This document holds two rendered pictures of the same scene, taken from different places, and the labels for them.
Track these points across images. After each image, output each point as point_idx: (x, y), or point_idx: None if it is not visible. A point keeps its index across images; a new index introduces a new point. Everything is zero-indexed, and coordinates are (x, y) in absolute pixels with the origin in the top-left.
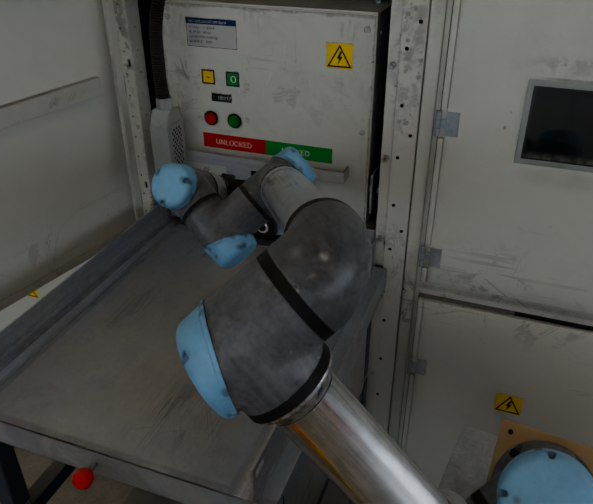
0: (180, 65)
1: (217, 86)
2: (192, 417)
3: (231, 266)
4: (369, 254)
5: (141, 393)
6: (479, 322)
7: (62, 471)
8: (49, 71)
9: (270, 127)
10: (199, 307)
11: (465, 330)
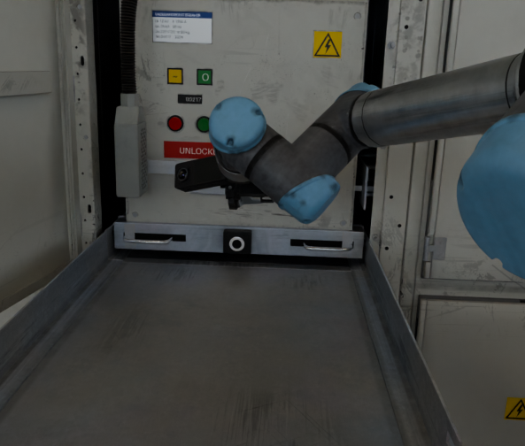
0: (141, 65)
1: (185, 86)
2: (290, 424)
3: (313, 219)
4: None
5: (202, 411)
6: (487, 316)
7: None
8: (2, 49)
9: None
10: (519, 116)
11: (472, 328)
